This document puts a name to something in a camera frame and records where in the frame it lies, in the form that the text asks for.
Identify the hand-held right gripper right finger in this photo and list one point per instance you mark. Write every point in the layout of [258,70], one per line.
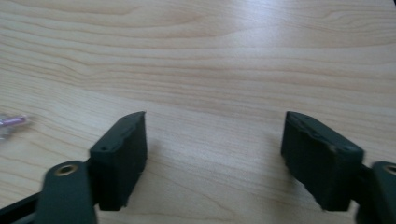
[320,161]

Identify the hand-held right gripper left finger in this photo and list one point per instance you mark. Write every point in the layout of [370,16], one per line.
[120,161]

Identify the clear pen with purple core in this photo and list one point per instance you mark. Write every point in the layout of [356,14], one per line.
[11,121]

